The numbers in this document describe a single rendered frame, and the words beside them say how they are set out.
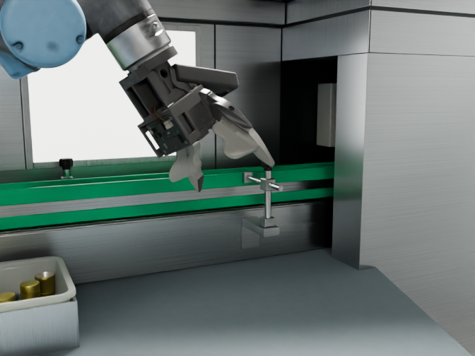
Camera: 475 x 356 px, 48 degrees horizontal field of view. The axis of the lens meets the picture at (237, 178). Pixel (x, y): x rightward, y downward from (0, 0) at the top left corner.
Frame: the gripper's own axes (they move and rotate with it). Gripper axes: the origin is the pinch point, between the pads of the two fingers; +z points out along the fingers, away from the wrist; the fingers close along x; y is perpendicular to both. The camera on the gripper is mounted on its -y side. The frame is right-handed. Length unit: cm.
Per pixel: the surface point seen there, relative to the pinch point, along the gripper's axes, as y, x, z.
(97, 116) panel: -26, -55, -17
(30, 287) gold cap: 15.4, -43.5, 1.9
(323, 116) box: -75, -31, 17
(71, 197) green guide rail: -4.7, -48.9, -5.9
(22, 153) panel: -9, -63, -19
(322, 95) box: -77, -30, 12
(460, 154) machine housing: -69, 2, 37
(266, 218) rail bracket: -27.5, -26.3, 20.9
